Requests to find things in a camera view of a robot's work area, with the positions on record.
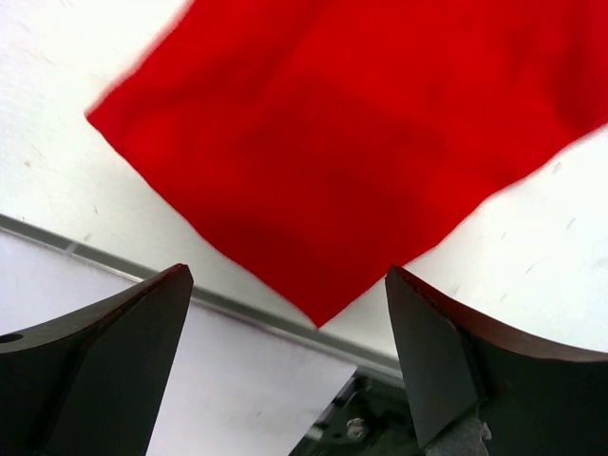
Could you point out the red t-shirt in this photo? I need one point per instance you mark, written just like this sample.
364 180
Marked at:
317 143

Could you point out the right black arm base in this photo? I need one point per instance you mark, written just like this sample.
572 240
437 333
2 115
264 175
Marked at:
367 417

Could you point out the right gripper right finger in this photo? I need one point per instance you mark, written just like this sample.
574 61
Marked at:
477 386

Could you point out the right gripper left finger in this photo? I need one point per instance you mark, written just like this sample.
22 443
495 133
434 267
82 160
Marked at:
91 382

